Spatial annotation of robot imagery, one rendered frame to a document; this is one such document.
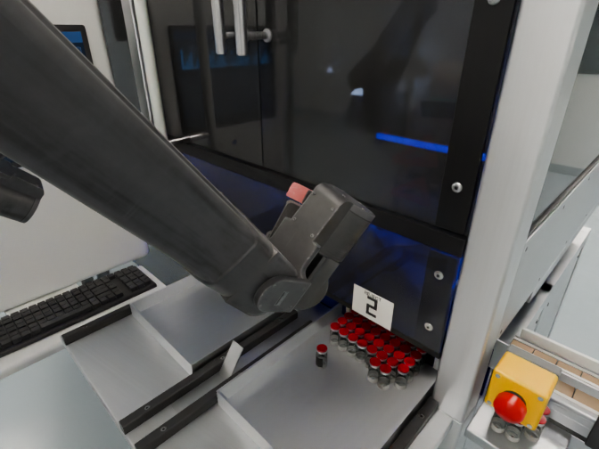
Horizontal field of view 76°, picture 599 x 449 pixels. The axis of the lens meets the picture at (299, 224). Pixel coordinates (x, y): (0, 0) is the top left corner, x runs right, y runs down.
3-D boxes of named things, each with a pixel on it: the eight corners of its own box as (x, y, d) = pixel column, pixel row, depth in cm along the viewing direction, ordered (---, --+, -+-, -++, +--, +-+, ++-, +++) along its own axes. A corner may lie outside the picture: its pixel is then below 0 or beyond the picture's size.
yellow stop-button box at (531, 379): (499, 375, 64) (511, 343, 60) (548, 402, 59) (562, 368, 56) (481, 404, 59) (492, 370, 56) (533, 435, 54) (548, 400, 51)
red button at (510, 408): (497, 398, 58) (504, 379, 56) (526, 415, 55) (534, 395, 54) (488, 414, 55) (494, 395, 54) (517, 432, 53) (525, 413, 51)
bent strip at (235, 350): (235, 362, 76) (233, 339, 74) (245, 371, 75) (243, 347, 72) (171, 406, 68) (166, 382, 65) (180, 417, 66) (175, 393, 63)
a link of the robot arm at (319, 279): (260, 298, 38) (308, 324, 39) (300, 242, 36) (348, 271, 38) (261, 269, 44) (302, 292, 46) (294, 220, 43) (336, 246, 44)
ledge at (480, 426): (495, 386, 74) (496, 379, 73) (572, 429, 66) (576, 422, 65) (463, 435, 65) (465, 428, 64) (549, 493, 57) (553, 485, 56)
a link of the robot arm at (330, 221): (202, 248, 37) (250, 311, 32) (267, 146, 34) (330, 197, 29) (280, 263, 46) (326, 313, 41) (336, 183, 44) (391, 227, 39)
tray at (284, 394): (340, 314, 90) (340, 301, 88) (447, 376, 73) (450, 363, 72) (217, 404, 68) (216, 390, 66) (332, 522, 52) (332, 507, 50)
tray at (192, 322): (248, 258, 111) (247, 248, 109) (315, 298, 95) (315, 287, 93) (132, 314, 89) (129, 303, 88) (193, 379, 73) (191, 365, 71)
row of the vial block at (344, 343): (333, 337, 82) (334, 320, 80) (408, 385, 71) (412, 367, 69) (327, 342, 81) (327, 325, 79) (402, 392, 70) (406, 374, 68)
